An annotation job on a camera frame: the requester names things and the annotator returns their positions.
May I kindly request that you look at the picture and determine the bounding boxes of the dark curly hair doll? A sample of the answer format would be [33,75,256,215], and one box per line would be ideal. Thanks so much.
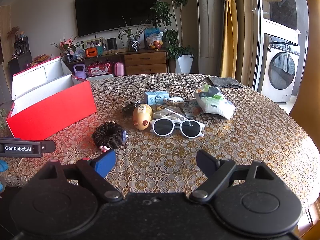
[92,121,128,153]

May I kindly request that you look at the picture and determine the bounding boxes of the red cardboard box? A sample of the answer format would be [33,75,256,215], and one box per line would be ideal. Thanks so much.
[7,57,97,140]

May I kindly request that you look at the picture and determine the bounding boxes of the blue white snack packet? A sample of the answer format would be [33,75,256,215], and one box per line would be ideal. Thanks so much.
[182,100,203,119]

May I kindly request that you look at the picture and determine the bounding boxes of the dark plastic turtle toy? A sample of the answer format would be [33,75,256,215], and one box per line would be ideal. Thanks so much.
[121,102,140,117]

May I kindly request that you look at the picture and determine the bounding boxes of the green white snack bag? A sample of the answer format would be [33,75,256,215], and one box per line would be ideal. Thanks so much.
[194,85,236,120]

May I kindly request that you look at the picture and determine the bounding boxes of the white frame sunglasses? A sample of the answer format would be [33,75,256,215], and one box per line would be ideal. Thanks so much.
[150,118,204,139]

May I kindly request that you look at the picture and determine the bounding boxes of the yellow potato face toy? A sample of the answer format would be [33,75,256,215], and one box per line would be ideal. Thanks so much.
[132,104,153,131]

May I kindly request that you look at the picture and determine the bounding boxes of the silver foil snack bag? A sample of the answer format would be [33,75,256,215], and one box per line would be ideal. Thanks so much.
[151,105,187,121]

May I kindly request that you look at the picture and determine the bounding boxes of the blue small carton box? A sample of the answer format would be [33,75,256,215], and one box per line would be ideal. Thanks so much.
[144,91,169,105]

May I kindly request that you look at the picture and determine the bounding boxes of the left blue gloved hand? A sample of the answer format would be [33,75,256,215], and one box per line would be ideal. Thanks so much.
[0,159,10,194]

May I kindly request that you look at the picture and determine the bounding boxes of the purple kettlebell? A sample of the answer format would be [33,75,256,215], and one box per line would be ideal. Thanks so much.
[73,63,87,80]

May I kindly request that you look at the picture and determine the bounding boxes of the grey folded cloth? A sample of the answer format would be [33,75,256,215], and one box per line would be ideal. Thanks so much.
[208,76,245,88]

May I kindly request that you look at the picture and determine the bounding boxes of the black side cabinet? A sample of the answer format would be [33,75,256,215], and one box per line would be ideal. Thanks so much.
[8,36,33,75]

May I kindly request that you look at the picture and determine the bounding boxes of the red gift box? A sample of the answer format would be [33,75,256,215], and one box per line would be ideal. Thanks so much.
[87,62,112,76]

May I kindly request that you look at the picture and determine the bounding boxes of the pink flower vase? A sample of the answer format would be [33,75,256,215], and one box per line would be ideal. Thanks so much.
[50,35,77,63]

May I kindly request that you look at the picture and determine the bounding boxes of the pink small case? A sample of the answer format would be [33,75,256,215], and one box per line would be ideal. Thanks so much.
[114,62,125,76]

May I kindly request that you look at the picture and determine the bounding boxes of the orange radio box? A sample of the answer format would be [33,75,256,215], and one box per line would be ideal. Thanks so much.
[85,46,103,58]

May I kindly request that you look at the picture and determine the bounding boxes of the yellow curtain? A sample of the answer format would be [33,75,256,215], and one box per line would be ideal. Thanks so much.
[220,0,238,78]

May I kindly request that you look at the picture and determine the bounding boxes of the white front-load washing machine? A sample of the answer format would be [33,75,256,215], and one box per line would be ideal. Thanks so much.
[257,19,300,103]

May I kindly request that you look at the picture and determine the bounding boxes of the wooden tv cabinet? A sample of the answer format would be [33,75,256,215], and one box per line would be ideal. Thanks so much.
[66,49,169,75]

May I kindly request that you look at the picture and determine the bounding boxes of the black speaker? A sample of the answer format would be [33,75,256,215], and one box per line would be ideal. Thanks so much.
[107,37,117,50]

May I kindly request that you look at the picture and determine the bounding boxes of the potted orchid plant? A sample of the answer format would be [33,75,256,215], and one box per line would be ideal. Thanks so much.
[118,18,146,52]

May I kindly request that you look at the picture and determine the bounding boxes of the bag of fruit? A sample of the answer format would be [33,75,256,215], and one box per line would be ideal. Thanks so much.
[145,28,167,50]

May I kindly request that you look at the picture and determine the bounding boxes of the white planter with tree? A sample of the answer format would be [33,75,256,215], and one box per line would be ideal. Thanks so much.
[151,0,194,74]

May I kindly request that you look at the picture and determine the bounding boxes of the picture frame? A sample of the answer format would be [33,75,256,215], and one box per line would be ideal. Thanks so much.
[84,37,104,49]

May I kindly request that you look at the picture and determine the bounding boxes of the black wall television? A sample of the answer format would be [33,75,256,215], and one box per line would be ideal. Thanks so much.
[74,0,158,37]

